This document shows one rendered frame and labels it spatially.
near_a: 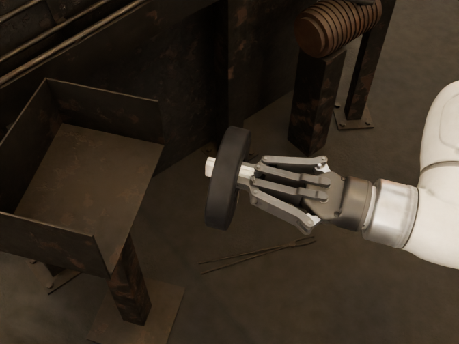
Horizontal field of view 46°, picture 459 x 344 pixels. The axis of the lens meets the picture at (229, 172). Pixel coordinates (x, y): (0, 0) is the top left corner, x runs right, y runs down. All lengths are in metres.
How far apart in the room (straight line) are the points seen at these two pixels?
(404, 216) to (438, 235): 0.05
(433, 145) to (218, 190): 0.32
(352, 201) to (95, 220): 0.42
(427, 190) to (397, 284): 0.79
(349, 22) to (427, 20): 0.96
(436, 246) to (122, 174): 0.52
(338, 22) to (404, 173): 0.59
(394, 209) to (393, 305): 0.80
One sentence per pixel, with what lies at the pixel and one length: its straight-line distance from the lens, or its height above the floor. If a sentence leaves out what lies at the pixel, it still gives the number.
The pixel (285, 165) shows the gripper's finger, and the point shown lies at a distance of 0.79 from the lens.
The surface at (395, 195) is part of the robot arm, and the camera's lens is 0.76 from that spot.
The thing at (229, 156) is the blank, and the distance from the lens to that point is 0.73.
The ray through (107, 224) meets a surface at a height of 0.59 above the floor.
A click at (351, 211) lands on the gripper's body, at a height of 0.74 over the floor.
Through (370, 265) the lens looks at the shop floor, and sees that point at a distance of 1.56.
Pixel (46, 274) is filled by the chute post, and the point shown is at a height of 0.01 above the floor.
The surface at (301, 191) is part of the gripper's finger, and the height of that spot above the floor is 0.73.
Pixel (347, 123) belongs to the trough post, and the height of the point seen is 0.01.
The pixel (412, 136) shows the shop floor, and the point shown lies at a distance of 1.87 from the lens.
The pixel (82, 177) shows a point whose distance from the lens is 0.96.
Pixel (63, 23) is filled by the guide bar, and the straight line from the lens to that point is 1.14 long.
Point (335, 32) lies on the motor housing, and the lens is 1.38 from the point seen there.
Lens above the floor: 1.35
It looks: 54 degrees down
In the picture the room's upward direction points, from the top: straight up
